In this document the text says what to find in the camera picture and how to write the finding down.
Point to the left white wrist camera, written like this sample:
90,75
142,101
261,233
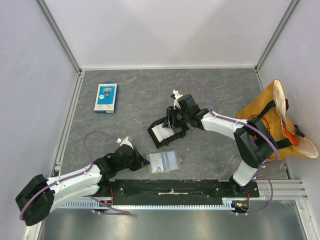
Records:
125,141

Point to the grey slotted cable duct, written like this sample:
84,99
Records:
92,204

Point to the silver VIP credit card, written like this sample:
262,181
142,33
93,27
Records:
156,163

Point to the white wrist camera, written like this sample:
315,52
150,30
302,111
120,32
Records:
175,96
125,141

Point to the blue razor package box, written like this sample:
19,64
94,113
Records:
106,98

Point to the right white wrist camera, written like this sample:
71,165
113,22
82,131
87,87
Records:
175,96

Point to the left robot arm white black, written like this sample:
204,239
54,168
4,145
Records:
42,195

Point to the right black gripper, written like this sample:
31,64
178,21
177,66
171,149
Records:
171,118

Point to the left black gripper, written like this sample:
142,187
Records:
140,161

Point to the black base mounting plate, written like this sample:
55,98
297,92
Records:
174,192

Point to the black plastic card box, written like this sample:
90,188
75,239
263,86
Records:
180,133

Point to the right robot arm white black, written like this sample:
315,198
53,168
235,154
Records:
254,142

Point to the yellow tote bag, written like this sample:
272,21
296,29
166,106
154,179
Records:
271,107

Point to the white card stack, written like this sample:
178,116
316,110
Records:
162,133

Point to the grey card holder wallet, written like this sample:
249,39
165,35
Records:
180,159

